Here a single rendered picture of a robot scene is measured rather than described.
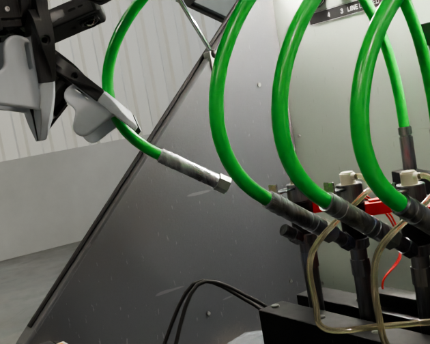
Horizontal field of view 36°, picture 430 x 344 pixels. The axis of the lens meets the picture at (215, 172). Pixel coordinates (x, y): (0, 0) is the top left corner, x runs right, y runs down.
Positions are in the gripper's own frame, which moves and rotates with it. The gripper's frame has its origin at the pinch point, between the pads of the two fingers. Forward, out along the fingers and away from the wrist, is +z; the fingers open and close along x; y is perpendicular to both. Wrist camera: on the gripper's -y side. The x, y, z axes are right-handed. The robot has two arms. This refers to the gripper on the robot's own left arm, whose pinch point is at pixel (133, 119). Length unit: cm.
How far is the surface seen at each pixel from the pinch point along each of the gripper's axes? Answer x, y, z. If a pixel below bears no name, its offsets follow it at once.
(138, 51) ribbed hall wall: -638, -101, -207
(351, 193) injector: 8.1, -7.0, 25.3
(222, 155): 17.4, -1.3, 13.1
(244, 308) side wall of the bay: -35.7, 12.4, 25.8
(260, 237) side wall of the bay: -36.7, 1.2, 20.9
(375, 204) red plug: 7.2, -7.6, 28.0
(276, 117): 24.3, -5.8, 15.5
